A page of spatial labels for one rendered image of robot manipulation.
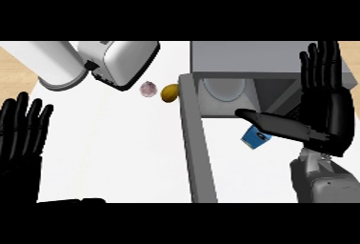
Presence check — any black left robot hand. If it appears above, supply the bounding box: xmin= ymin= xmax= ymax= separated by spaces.
xmin=0 ymin=91 xmax=107 ymax=204

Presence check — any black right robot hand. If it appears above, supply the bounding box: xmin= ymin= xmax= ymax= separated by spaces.
xmin=233 ymin=40 xmax=356 ymax=157

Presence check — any blue milk carton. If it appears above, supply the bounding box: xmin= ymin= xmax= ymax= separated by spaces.
xmin=239 ymin=124 xmax=273 ymax=151

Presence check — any grey microwave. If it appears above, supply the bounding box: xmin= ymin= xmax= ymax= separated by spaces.
xmin=189 ymin=40 xmax=360 ymax=119

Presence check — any grey microwave door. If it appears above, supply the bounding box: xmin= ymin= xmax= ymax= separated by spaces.
xmin=177 ymin=72 xmax=220 ymax=204

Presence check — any white cylindrical appliance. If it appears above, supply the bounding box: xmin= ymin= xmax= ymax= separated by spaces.
xmin=0 ymin=40 xmax=90 ymax=92

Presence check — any pale pink garlic bulb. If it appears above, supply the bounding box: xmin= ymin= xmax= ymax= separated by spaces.
xmin=139 ymin=80 xmax=160 ymax=98

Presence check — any yellow lemon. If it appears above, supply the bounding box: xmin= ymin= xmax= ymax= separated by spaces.
xmin=161 ymin=83 xmax=180 ymax=104

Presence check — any white toaster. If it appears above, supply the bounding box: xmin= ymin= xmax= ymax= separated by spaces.
xmin=76 ymin=40 xmax=163 ymax=92

